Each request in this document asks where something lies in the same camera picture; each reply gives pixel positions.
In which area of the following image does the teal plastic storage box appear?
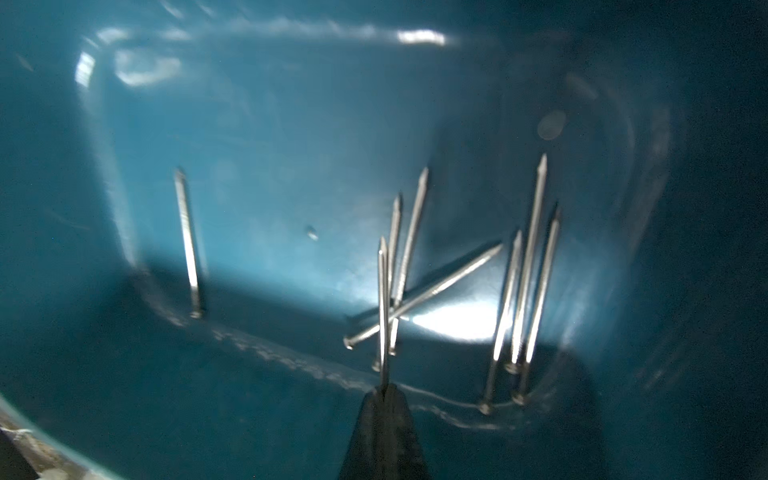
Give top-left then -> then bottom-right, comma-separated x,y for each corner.
1,1 -> 767,479

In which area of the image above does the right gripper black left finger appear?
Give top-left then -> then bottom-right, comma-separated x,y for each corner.
338,389 -> 384,479

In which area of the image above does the steel nail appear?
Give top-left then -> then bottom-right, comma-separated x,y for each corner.
506,153 -> 548,375
343,243 -> 503,350
372,193 -> 402,372
512,204 -> 562,406
378,237 -> 390,392
478,230 -> 523,416
387,166 -> 431,356
174,168 -> 204,319

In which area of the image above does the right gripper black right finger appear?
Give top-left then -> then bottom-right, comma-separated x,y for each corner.
383,383 -> 431,479

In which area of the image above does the steel nail in box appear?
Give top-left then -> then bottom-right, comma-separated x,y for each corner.
506,153 -> 548,375
174,168 -> 204,319
372,193 -> 402,372
478,230 -> 523,416
343,243 -> 503,350
512,204 -> 562,406
387,166 -> 431,356

